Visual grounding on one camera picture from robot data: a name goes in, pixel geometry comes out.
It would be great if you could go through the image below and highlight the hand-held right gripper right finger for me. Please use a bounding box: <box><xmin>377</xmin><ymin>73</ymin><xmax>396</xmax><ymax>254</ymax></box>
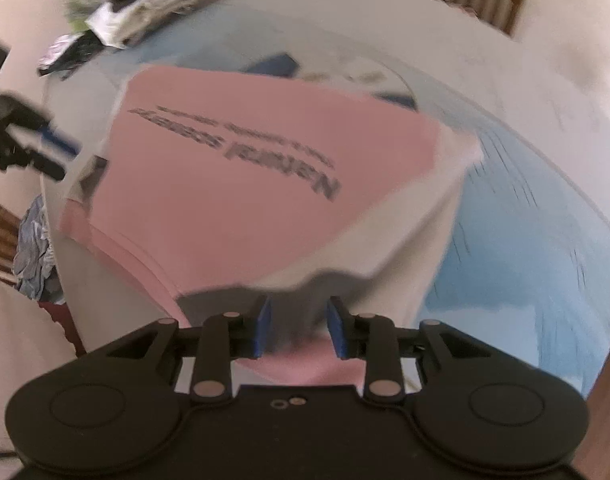
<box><xmin>326</xmin><ymin>295</ymin><xmax>490</xmax><ymax>404</ymax></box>

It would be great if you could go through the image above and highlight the dark shiny cloth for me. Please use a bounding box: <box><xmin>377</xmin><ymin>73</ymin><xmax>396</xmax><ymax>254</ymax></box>
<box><xmin>37</xmin><ymin>32</ymin><xmax>108</xmax><ymax>80</ymax></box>

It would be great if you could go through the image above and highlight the blue cloth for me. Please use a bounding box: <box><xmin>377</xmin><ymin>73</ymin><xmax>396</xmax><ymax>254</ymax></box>
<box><xmin>12</xmin><ymin>192</ymin><xmax>66</xmax><ymax>304</ymax></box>

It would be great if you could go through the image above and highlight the blue printed table mat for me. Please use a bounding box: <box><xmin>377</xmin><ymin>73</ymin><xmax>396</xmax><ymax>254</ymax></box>
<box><xmin>100</xmin><ymin>35</ymin><xmax>610</xmax><ymax>397</ymax></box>

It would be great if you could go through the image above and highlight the white folded garment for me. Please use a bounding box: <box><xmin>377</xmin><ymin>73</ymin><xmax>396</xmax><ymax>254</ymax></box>
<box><xmin>85</xmin><ymin>0</ymin><xmax>234</xmax><ymax>50</ymax></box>

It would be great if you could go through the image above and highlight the pink sweatshirt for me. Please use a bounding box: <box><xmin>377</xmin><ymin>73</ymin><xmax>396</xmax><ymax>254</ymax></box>
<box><xmin>57</xmin><ymin>65</ymin><xmax>486</xmax><ymax>394</ymax></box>

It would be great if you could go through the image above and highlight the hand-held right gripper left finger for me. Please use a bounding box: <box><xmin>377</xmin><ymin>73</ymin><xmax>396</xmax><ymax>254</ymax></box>
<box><xmin>107</xmin><ymin>295</ymin><xmax>274</xmax><ymax>404</ymax></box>

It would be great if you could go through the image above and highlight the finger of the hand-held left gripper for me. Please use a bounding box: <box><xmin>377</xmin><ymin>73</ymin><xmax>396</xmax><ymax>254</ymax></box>
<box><xmin>0</xmin><ymin>144</ymin><xmax>66</xmax><ymax>182</ymax></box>
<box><xmin>0</xmin><ymin>92</ymin><xmax>82</xmax><ymax>157</ymax></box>

